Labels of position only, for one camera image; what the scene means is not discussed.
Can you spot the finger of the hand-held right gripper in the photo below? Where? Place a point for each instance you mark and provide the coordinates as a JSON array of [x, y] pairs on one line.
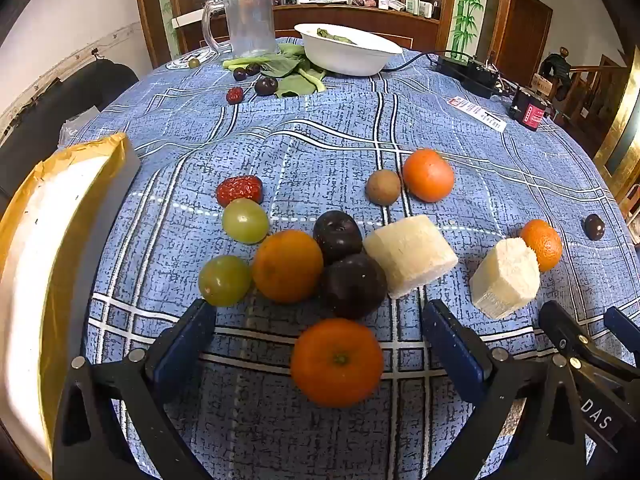
[[565, 327], [622, 325]]

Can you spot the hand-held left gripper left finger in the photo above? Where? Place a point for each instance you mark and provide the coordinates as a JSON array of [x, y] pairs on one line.
[[186, 344]]

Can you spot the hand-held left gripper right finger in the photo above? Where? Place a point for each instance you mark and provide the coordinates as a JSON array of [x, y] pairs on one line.
[[457, 352]]

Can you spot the small orange mandarin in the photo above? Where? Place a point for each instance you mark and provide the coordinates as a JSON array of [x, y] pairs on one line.
[[542, 243]]

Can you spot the white foam box yellow tape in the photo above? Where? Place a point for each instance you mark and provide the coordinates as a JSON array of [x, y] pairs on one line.
[[45, 270]]

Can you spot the peeled sugarcane piece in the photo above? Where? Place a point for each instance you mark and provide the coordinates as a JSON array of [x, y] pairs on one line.
[[410, 255], [505, 280]]

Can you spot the small dark grape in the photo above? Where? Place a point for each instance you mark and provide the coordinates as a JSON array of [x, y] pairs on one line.
[[240, 74], [595, 226], [253, 69]]

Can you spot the dark purple plum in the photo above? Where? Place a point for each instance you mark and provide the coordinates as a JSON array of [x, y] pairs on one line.
[[352, 286], [337, 236]]

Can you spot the brown longan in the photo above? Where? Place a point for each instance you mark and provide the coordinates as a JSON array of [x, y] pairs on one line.
[[383, 187]]

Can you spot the black and red battery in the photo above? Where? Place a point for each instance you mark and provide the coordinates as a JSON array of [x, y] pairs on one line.
[[530, 107]]

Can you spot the white paper label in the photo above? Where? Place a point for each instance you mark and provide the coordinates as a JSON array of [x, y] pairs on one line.
[[477, 112]]

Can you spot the blue checked tablecloth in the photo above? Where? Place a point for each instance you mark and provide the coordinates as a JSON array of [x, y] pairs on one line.
[[320, 145]]

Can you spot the crumpled clear plastic bag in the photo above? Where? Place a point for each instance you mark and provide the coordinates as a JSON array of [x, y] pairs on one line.
[[77, 122]]

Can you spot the small red jujube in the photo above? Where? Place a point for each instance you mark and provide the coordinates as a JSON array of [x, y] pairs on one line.
[[234, 95]]

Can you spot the dark figurine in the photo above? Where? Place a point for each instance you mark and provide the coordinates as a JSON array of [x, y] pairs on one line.
[[556, 71]]

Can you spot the black chair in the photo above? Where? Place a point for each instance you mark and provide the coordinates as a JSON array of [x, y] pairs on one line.
[[55, 120]]

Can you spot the small dark plum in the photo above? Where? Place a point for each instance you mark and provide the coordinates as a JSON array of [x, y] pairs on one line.
[[266, 85]]

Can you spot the black power adapter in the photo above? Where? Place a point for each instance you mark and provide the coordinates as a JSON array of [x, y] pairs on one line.
[[470, 74]]

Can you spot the green leafy vegetable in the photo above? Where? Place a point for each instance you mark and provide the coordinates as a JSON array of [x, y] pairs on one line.
[[295, 70]]

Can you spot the wooden door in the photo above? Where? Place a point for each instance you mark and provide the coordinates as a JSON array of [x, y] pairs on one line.
[[522, 25]]

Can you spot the white bowl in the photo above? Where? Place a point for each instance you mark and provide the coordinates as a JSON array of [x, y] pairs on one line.
[[345, 52]]

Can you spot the green vegetable in bowl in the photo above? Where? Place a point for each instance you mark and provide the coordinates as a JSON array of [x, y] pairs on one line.
[[337, 36]]

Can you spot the wooden cabinet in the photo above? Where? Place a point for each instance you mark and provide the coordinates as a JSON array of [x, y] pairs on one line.
[[350, 15]]

